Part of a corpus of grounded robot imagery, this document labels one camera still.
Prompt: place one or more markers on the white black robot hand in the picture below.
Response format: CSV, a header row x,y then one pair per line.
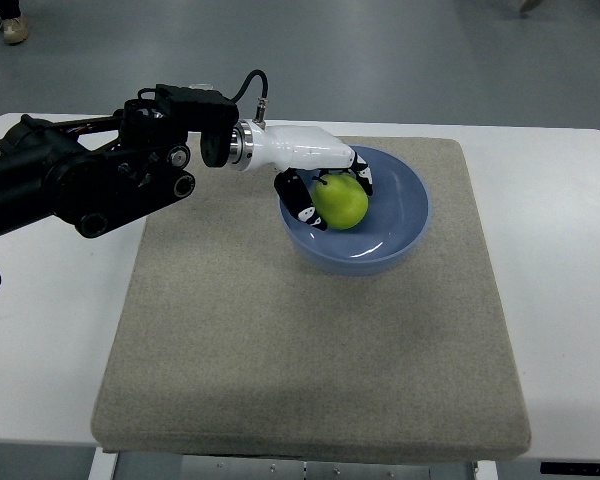
x,y
299,154

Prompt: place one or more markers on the green pear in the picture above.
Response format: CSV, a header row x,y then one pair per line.
x,y
340,200

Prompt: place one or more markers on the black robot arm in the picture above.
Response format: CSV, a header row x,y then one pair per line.
x,y
103,173

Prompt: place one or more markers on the blue bowl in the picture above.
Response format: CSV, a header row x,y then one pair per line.
x,y
398,215

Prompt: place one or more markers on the grey felt mat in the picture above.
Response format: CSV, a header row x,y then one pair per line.
x,y
230,343

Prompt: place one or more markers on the black table control panel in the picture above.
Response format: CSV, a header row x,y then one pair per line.
x,y
570,468

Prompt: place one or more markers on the metal table frame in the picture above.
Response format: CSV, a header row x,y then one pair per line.
x,y
172,466

